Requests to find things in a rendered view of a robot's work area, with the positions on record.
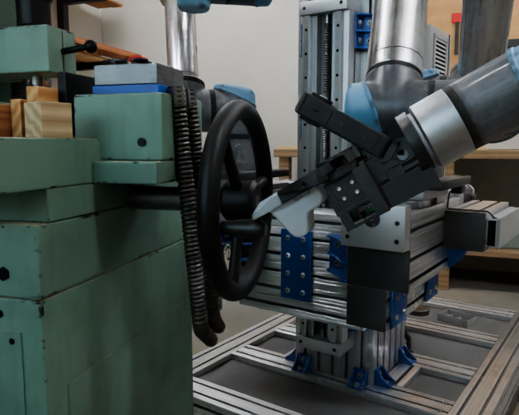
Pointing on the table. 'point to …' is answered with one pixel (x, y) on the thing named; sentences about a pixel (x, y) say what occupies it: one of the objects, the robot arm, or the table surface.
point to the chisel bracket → (27, 53)
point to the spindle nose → (33, 12)
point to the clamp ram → (67, 85)
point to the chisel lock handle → (81, 48)
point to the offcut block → (48, 119)
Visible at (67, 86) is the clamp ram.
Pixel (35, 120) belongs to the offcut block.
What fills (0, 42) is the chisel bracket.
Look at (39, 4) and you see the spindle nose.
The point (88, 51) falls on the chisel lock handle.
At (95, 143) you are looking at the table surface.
